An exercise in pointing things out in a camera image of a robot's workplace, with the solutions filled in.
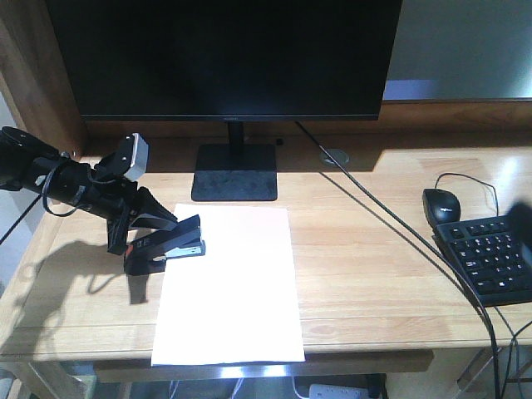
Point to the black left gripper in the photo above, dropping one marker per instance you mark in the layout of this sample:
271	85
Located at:
122	203

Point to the wooden desk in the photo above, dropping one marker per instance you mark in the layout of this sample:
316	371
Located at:
369	295

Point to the black computer monitor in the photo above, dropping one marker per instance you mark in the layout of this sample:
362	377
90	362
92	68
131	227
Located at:
229	61

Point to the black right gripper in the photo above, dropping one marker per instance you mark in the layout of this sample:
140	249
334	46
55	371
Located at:
519	217

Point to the black orange stapler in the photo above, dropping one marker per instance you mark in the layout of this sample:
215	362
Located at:
149	254

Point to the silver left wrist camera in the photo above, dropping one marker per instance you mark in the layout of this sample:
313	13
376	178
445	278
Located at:
129	161

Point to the black keyboard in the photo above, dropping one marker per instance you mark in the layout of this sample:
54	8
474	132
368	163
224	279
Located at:
486	254

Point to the white paper sheet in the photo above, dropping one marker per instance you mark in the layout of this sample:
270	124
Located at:
238	301

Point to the black computer mouse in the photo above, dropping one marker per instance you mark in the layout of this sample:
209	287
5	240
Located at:
440	207

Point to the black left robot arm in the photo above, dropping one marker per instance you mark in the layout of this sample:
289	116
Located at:
26	161

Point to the white power strip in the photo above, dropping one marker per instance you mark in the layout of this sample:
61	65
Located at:
330	387

